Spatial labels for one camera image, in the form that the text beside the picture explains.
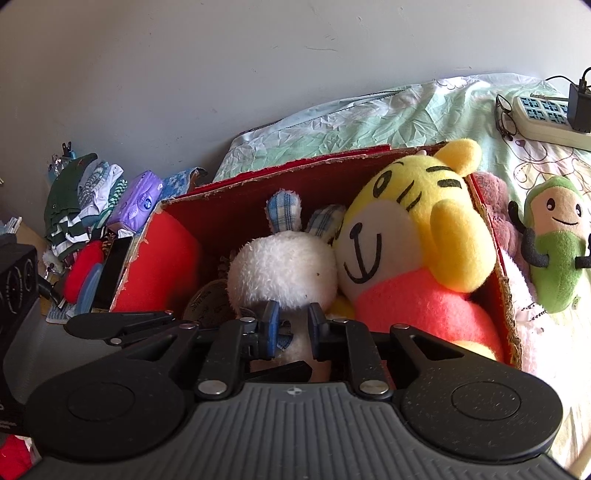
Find brown round pad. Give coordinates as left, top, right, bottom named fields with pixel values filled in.
left=182, top=279, right=238, bottom=324

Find white power strip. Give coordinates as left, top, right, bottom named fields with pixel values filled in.
left=512, top=95, right=591, bottom=149

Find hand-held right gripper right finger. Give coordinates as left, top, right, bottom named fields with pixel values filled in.
left=308, top=302, right=467, bottom=398

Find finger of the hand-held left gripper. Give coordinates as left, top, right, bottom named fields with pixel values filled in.
left=64, top=311, right=177, bottom=348
left=248, top=361, right=315, bottom=385

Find purple tissue pack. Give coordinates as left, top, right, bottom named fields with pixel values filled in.
left=107, top=171, right=163, bottom=232

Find pastel cartoon print bedsheet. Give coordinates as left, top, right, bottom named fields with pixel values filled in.
left=213, top=73, right=591, bottom=469

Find black charger adapter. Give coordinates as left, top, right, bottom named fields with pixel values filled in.
left=567, top=68, right=591, bottom=134

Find red soft pouch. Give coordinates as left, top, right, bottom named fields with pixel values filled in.
left=62, top=240, right=106, bottom=303

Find pink teddy bear plush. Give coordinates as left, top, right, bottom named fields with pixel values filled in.
left=473, top=172, right=522, bottom=259

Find pale fluffy plush toy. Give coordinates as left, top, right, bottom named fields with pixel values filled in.
left=501, top=251, right=555, bottom=377

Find blue pack with binder clips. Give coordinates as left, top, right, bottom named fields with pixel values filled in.
left=46, top=142, right=74, bottom=185

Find black smartphone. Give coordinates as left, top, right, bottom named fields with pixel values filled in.
left=92, top=235, right=134, bottom=311

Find black eyeglasses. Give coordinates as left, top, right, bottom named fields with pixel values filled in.
left=495, top=93, right=522, bottom=140

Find black charger cable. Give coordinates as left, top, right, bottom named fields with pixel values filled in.
left=545, top=66, right=591, bottom=89

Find white rabbit plush toy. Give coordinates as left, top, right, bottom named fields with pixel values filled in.
left=227, top=189, right=348, bottom=384

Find blue glasses case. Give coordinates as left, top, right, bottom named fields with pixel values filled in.
left=75, top=264, right=105, bottom=317

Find green knit cardigan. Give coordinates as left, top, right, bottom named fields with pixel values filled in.
left=44, top=153, right=99, bottom=259

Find folded striped clothes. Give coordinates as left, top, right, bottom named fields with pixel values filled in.
left=78, top=161, right=127, bottom=229

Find red cardboard box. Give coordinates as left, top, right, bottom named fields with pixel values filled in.
left=110, top=142, right=525, bottom=370

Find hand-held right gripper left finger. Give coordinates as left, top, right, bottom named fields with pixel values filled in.
left=121, top=300, right=281, bottom=401

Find green plush toy black arms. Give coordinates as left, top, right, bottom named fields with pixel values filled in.
left=508, top=175, right=591, bottom=315

